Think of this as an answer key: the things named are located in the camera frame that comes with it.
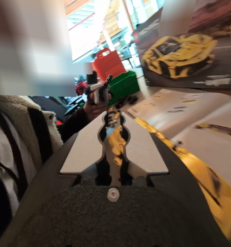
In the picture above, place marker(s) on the toy car box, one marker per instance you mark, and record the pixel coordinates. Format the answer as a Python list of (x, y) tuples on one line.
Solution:
[(185, 57)]

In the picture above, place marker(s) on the open instruction booklet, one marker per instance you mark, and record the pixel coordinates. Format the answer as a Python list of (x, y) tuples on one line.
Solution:
[(175, 115)]

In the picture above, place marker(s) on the yellow toy brick car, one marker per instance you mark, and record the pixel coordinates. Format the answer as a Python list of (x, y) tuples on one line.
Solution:
[(210, 183)]

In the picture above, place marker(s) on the pile of yellow black brick pieces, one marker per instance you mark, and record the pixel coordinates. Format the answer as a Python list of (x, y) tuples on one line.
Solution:
[(115, 115)]

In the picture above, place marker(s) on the person's left hand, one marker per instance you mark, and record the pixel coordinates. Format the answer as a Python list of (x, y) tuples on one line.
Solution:
[(94, 112)]

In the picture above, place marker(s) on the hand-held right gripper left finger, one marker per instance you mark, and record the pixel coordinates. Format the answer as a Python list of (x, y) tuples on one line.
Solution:
[(82, 152)]

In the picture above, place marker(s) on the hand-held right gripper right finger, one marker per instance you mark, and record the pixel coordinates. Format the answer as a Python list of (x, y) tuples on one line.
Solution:
[(144, 152)]

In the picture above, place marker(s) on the black brick beam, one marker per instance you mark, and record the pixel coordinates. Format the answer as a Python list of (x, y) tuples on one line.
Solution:
[(109, 79)]

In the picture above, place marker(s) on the black toy tyre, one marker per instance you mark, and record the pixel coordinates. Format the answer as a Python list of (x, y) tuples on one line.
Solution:
[(118, 105), (132, 99), (123, 101)]

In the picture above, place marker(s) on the person's fleece-lined jacket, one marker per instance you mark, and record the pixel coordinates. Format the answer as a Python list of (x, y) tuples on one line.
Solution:
[(20, 144)]

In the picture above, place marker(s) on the red plastic bin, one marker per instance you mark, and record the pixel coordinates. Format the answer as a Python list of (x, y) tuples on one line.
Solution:
[(109, 65)]

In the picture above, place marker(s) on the green plastic bin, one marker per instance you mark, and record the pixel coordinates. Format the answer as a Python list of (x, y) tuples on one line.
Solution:
[(125, 86)]

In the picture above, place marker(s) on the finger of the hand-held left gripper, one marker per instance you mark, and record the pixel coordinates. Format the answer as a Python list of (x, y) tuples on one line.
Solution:
[(99, 86)]

